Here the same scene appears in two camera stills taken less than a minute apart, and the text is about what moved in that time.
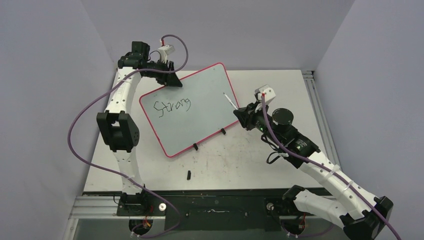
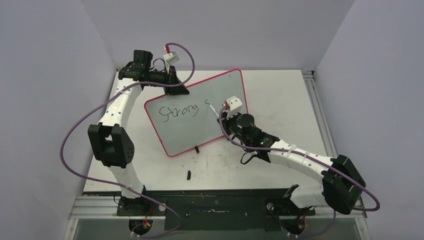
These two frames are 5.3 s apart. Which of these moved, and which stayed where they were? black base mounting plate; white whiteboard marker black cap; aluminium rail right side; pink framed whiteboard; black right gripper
Moved: white whiteboard marker black cap; pink framed whiteboard; black right gripper
Stayed: aluminium rail right side; black base mounting plate
